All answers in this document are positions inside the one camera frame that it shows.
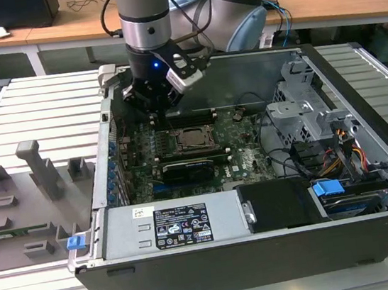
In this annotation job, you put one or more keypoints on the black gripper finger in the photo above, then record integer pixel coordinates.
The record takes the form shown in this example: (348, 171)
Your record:
(153, 119)
(162, 117)

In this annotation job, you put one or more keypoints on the black open PC case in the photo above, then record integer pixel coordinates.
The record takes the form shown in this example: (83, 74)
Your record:
(232, 272)

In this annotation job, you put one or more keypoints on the green motherboard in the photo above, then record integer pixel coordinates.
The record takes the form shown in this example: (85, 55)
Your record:
(239, 139)

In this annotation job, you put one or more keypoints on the blue case latch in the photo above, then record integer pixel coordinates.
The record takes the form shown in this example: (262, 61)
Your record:
(75, 243)

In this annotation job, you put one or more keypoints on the black label sticker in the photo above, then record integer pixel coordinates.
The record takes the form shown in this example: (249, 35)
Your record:
(182, 225)

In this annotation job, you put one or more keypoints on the silver metal drive cage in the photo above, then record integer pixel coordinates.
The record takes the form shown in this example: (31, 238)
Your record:
(290, 118)

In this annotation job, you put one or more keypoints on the green RAM stick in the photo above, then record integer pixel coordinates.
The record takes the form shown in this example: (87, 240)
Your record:
(19, 230)

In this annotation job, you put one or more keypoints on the silver square CPU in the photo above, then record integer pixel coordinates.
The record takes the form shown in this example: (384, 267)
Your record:
(195, 137)

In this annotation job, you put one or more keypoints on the white box under desk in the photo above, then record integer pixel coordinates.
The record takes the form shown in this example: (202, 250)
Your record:
(266, 39)

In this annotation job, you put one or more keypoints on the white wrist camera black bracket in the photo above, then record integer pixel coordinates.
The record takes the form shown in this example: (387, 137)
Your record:
(185, 80)

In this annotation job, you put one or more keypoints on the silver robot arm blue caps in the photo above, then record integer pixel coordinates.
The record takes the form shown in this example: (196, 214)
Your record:
(142, 8)

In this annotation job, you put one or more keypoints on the hard disk drive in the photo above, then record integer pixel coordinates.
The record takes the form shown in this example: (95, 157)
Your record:
(352, 208)

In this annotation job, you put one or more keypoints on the long wooden desk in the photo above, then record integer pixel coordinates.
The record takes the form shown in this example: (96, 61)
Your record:
(74, 25)

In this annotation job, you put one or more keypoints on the black graphics card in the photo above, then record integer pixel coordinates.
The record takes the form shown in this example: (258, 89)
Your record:
(188, 172)

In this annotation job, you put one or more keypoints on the coin cell battery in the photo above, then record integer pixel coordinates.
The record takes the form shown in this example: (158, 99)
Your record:
(238, 113)

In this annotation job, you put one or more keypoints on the black plastic shroud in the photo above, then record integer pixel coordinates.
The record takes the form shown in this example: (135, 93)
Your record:
(280, 205)

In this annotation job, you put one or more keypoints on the grey power supply unit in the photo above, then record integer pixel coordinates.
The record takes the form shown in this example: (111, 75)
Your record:
(127, 232)

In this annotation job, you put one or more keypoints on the black RAM slots bank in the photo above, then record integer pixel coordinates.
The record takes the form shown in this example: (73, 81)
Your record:
(181, 156)
(194, 118)

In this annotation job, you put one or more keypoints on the CPU socket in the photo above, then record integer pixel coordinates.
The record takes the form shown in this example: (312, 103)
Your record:
(175, 144)

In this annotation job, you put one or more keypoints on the blue disk carrier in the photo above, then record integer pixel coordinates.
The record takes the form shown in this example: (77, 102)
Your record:
(328, 190)

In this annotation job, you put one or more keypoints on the grey parts rack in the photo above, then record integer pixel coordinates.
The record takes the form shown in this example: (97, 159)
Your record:
(27, 210)

